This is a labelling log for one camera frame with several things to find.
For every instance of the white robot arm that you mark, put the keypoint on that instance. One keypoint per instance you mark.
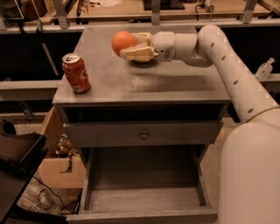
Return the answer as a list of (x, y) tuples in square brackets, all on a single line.
[(249, 191)]

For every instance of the grey wooden cabinet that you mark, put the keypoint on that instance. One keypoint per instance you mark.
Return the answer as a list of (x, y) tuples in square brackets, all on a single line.
[(126, 91)]

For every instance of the white paper bowl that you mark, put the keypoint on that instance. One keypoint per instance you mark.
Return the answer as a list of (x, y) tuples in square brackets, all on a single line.
[(141, 60)]

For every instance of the grey middle drawer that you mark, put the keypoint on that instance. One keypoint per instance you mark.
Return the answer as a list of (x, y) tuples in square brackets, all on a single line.
[(115, 134)]

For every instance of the black bin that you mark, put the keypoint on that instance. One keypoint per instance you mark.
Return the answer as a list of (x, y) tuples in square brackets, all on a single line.
[(20, 156)]

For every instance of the cardboard box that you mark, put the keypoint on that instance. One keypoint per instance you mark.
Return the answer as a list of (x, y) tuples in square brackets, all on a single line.
[(55, 171)]

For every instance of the orange fruit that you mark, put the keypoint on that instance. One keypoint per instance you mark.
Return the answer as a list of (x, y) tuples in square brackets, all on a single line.
[(122, 40)]

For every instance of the clear plastic bottle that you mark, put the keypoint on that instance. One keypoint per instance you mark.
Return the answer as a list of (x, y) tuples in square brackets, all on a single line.
[(265, 69)]

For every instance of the red coke can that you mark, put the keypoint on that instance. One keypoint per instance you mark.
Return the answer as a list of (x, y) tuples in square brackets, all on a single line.
[(74, 69)]

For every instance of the grey open bottom drawer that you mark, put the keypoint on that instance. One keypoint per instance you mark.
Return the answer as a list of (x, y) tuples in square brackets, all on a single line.
[(144, 185)]

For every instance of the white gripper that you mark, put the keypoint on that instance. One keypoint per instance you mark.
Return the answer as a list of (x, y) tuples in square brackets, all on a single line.
[(164, 44)]

